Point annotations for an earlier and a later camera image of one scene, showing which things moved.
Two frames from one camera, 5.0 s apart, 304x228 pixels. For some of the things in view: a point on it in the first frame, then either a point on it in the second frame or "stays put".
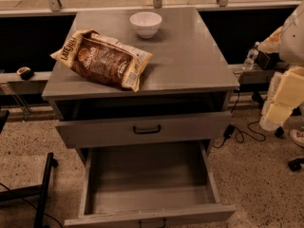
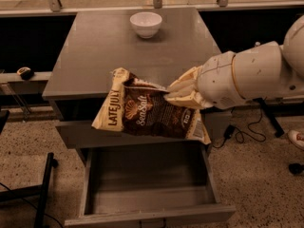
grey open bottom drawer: (149, 181) stays put
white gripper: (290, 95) -> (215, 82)
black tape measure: (25, 72) stays put
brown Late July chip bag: (102, 58) -> (136, 106)
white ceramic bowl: (146, 24) stays put
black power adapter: (229, 131) stays put
